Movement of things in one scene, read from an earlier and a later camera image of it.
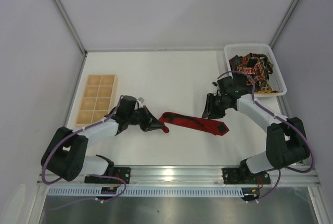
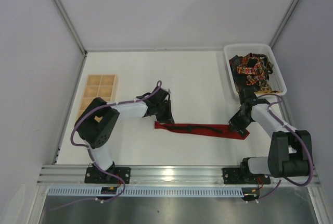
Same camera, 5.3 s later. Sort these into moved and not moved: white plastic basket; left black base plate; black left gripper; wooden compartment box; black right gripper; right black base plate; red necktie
Moved: black left gripper; red necktie; black right gripper
Not moved: wooden compartment box; white plastic basket; left black base plate; right black base plate
